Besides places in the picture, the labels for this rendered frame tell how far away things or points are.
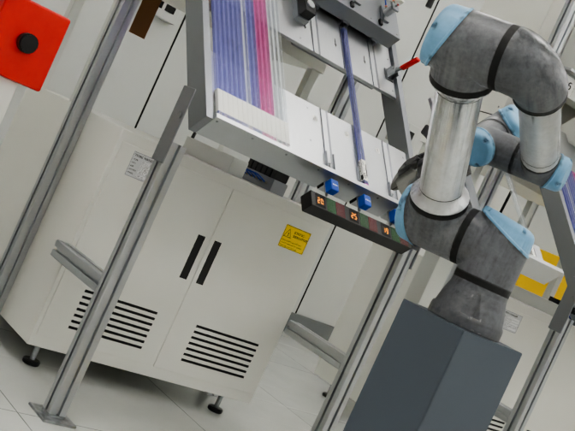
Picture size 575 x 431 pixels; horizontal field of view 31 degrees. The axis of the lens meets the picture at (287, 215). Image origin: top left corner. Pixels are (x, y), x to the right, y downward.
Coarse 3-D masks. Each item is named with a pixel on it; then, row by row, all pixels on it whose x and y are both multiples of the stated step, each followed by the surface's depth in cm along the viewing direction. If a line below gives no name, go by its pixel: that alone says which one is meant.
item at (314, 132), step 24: (288, 96) 243; (288, 120) 239; (312, 120) 246; (336, 120) 253; (312, 144) 242; (336, 144) 249; (384, 144) 264; (336, 168) 244; (384, 168) 259; (384, 192) 254
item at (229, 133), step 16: (208, 128) 221; (224, 128) 221; (240, 128) 221; (224, 144) 226; (240, 144) 226; (256, 144) 227; (272, 144) 227; (256, 160) 232; (272, 160) 232; (288, 160) 233; (304, 160) 233; (304, 176) 239; (320, 176) 239; (336, 176) 240; (352, 192) 246; (368, 192) 247; (384, 208) 253
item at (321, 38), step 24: (288, 0) 262; (288, 24) 257; (312, 24) 265; (336, 24) 274; (312, 48) 260; (336, 48) 268; (360, 48) 277; (384, 48) 286; (360, 72) 271; (384, 72) 280
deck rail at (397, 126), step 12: (396, 60) 285; (396, 84) 280; (384, 96) 282; (396, 96) 279; (384, 108) 281; (396, 108) 277; (396, 120) 276; (396, 132) 274; (408, 132) 273; (396, 144) 273; (408, 144) 270; (408, 156) 268
